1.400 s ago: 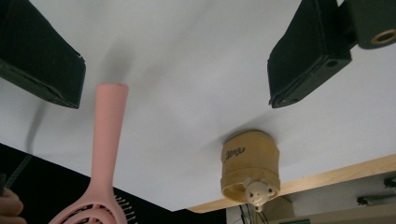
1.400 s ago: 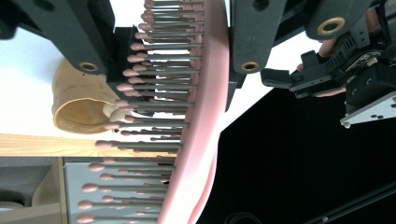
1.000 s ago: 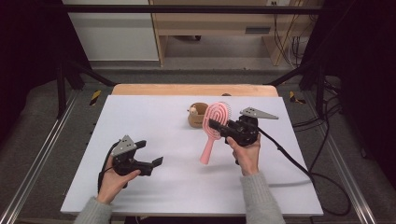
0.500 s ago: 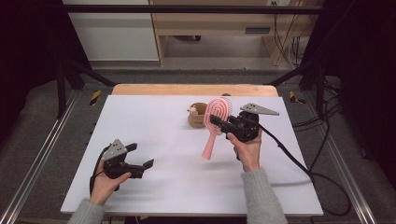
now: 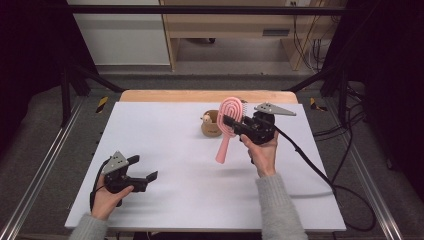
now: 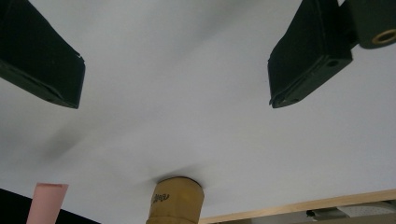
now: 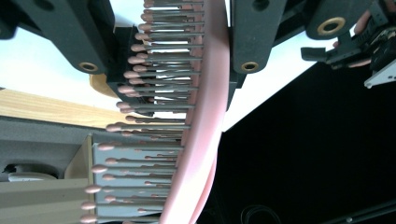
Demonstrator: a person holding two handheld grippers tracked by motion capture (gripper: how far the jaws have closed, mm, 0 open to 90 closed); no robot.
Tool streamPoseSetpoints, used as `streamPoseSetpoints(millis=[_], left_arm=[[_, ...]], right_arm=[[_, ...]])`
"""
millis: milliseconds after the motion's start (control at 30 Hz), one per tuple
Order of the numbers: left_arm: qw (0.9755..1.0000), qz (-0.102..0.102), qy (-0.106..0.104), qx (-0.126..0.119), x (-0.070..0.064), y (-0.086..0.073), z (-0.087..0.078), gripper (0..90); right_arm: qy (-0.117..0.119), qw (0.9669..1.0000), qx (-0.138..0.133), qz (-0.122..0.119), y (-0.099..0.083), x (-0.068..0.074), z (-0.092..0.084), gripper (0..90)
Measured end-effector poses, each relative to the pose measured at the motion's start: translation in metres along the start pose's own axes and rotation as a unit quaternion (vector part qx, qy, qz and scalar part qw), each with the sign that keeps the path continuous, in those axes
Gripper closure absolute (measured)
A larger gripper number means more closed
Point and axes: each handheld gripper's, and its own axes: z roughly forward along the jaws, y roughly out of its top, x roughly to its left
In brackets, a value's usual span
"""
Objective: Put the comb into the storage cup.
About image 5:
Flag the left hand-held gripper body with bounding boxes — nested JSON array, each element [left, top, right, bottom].
[[101, 151, 149, 208]]

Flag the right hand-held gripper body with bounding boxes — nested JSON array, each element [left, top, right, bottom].
[[237, 102, 297, 146]]

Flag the pink hairbrush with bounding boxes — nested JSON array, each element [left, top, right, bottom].
[[215, 96, 245, 165]]

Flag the brown cup with small figure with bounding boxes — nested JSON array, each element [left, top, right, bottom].
[[200, 109, 224, 138]]

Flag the person's right hand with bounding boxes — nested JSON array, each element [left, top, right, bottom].
[[239, 131, 279, 179]]

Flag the person's left hand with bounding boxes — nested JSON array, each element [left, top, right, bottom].
[[91, 183, 135, 221]]

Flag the wooden table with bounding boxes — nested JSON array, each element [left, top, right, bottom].
[[119, 89, 299, 104]]

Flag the light wooden desk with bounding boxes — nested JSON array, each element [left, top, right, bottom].
[[159, 0, 334, 72]]

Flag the white cabinet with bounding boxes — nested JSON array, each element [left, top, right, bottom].
[[66, 0, 171, 66]]

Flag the dark curtain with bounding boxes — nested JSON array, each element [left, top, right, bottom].
[[324, 0, 424, 191], [0, 0, 98, 154]]

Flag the left hand-held gripper black cable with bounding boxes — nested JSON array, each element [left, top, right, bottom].
[[89, 159, 111, 213]]

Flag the hand-held gripper black cable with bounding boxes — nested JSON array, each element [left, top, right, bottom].
[[272, 123, 377, 233], [89, 159, 111, 213]]

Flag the right hand-held gripper black cable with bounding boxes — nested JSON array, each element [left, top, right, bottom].
[[272, 123, 377, 233]]

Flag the aluminium rail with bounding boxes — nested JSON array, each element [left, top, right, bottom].
[[0, 96, 86, 240], [324, 98, 404, 240]]

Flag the black metal frame stand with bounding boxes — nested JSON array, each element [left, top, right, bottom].
[[59, 63, 124, 128], [286, 64, 349, 126]]

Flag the black floor cables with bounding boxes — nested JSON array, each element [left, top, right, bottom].
[[313, 83, 368, 138]]

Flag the bundle of hanging cables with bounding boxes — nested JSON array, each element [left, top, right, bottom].
[[291, 14, 334, 73]]

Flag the black horizontal frame bar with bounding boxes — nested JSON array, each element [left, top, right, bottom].
[[66, 4, 348, 16]]

